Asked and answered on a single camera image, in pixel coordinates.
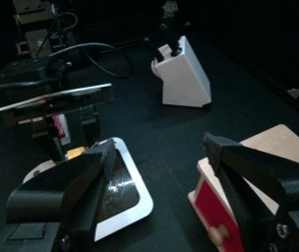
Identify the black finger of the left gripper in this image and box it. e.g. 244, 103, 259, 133
32, 116, 68, 162
79, 105, 104, 148

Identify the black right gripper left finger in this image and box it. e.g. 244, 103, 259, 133
5, 138, 119, 244

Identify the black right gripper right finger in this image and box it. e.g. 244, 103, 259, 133
202, 132, 299, 252

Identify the salmon sushi toy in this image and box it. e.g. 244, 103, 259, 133
50, 113, 73, 147

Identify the yellow egg sushi toy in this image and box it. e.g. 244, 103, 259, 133
65, 146, 88, 160

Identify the white plate with black centre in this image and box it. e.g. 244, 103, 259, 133
21, 136, 155, 243

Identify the white knife block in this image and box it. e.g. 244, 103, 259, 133
149, 34, 212, 108

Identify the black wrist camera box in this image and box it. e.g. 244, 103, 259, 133
0, 57, 72, 91

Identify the black cable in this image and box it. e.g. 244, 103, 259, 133
0, 41, 133, 95

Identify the black knife handle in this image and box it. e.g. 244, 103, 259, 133
157, 0, 186, 57
141, 36, 165, 64

